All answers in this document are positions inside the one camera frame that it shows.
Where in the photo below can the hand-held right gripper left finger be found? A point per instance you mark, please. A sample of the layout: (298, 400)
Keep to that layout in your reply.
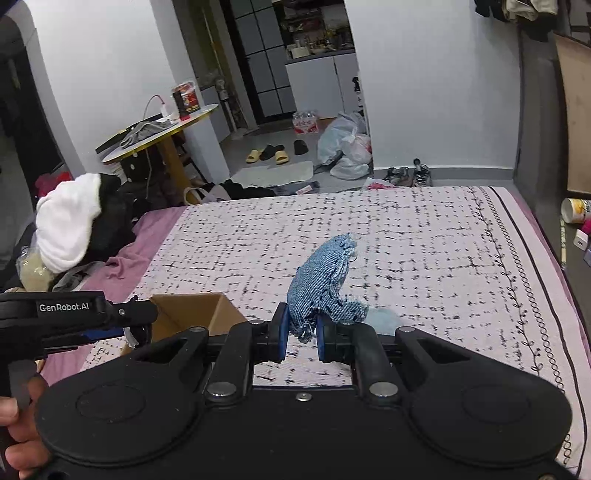
(281, 332)

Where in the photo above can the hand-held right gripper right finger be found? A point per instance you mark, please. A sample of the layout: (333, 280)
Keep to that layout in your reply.
(321, 337)

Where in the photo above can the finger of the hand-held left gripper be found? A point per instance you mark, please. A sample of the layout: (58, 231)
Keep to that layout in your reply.
(134, 313)
(101, 336)

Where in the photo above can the blue denim cloth piece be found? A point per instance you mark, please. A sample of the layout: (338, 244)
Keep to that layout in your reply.
(318, 277)

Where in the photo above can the brown cardboard box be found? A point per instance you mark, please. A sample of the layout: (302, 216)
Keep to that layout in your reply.
(203, 309)

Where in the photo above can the person's left hand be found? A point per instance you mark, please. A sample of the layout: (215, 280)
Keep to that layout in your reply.
(23, 438)

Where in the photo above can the cream plush in plastic bag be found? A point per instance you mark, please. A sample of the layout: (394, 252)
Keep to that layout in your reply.
(34, 272)

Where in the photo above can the light blue fluffy cloth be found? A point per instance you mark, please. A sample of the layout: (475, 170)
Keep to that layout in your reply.
(383, 321)

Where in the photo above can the white towel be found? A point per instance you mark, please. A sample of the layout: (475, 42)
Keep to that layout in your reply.
(60, 221)

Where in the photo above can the beige tote bag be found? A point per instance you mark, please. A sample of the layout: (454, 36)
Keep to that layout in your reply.
(198, 194)

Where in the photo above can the black and white printed blanket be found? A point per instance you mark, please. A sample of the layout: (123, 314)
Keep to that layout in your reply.
(415, 230)

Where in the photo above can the red cloth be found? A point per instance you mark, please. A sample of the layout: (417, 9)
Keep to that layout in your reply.
(51, 182)

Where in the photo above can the white floor mat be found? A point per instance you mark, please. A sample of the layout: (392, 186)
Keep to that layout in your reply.
(277, 173)

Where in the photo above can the yellow slipper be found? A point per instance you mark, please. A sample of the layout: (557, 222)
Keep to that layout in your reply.
(254, 156)
(282, 158)

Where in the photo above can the black slipper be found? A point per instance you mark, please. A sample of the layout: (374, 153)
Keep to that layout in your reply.
(301, 147)
(272, 151)

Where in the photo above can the grey cloth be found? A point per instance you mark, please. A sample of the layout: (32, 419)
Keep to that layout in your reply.
(145, 131)

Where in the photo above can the dark shoes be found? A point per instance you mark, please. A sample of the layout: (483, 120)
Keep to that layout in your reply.
(408, 175)

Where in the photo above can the white plastic bags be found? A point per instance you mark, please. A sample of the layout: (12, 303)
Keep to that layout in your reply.
(344, 143)

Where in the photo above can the round white yellow-edged table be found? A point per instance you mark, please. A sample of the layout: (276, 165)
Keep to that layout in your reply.
(198, 113)

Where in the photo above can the pack of water bottles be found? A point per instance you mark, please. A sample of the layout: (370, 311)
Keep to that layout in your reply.
(307, 122)

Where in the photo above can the red box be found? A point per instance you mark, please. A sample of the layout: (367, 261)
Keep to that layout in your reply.
(185, 99)

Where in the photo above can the white cabinet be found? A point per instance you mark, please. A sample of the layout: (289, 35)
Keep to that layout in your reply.
(314, 85)

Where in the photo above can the black framed glass door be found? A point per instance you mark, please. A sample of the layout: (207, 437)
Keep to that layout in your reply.
(263, 60)

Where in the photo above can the small white charger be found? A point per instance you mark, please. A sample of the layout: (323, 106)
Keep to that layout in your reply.
(581, 241)

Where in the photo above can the white and yellow cup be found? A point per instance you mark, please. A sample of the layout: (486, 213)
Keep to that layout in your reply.
(575, 210)

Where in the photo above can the cluttered kitchen shelf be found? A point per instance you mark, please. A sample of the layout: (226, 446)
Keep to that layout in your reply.
(318, 32)

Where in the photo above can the brown wooden board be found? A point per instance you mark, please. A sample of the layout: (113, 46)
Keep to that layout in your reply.
(577, 115)

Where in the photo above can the hanging clothes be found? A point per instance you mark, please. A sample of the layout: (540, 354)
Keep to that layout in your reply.
(512, 9)

